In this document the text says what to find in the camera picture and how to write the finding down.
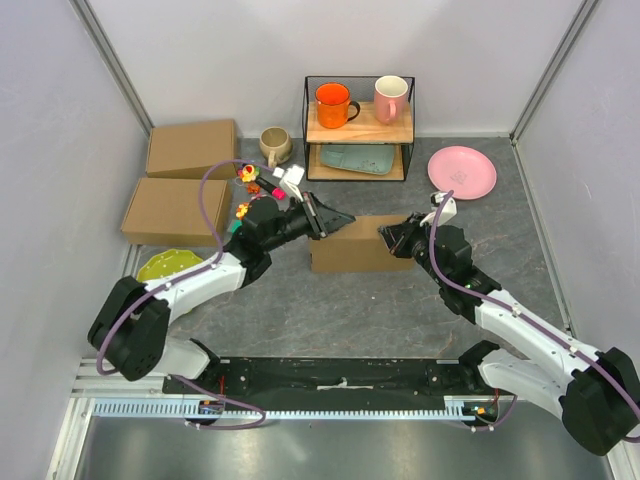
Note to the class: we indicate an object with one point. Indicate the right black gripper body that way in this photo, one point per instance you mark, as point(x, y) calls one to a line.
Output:
point(413, 242)

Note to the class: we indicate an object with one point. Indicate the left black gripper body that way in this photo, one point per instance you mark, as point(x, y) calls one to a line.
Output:
point(307, 219)

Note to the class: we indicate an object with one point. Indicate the cardboard box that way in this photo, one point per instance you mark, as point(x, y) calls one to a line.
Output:
point(187, 151)
point(177, 212)
point(357, 248)

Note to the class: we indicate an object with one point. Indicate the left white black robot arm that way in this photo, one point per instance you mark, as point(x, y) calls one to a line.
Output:
point(130, 332)

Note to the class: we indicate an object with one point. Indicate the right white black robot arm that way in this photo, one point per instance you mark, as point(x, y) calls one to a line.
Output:
point(594, 393)

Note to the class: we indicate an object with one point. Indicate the yellow flower plush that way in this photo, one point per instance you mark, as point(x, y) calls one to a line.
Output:
point(241, 210)

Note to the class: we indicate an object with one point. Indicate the teal block toy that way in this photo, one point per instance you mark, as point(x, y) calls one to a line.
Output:
point(234, 226)

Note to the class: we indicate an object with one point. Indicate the pink black highlighter pen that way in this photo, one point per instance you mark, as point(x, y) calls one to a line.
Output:
point(271, 189)

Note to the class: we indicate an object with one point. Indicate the small orange flower charm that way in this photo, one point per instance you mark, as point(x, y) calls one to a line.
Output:
point(252, 188)

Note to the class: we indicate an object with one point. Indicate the rainbow flower plush top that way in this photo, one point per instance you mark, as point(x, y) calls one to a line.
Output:
point(248, 173)

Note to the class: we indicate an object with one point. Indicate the beige ceramic mug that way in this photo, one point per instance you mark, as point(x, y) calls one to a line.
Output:
point(276, 146)

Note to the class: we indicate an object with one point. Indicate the pink round plate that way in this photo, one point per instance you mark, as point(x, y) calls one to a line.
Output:
point(469, 173)

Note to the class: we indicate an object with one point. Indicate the green dotted plate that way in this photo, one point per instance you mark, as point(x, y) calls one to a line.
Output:
point(167, 263)

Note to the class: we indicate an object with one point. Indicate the teal rectangular ceramic plate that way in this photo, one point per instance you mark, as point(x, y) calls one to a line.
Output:
point(376, 159)

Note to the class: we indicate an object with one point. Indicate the orange enamel mug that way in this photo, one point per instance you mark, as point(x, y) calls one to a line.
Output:
point(334, 105)

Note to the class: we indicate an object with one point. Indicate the pink ceramic mug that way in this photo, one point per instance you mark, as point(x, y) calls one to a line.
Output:
point(390, 98)

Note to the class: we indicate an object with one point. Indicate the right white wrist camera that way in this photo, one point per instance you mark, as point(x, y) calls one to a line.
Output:
point(443, 209)

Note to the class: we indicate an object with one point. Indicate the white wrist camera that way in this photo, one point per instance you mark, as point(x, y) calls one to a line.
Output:
point(289, 180)
point(443, 209)

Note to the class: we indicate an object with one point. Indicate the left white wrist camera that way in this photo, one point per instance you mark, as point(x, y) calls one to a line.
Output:
point(289, 180)

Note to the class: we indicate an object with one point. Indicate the black wire wooden shelf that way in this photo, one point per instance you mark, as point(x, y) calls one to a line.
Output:
point(365, 129)

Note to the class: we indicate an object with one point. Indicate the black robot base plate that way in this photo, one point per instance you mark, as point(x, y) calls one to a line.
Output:
point(308, 384)

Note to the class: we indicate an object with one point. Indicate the grey slotted cable duct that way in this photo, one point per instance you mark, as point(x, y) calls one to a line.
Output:
point(195, 408)

